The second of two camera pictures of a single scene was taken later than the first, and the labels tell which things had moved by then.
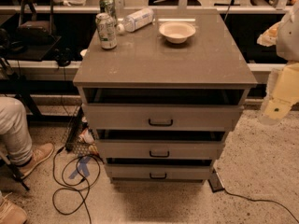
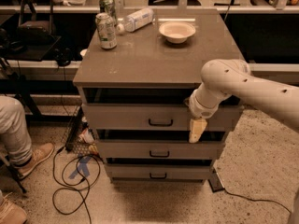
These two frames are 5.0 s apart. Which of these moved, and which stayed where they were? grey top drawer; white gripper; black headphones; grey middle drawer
Moved: white gripper
Stayed: grey top drawer; black headphones; grey middle drawer
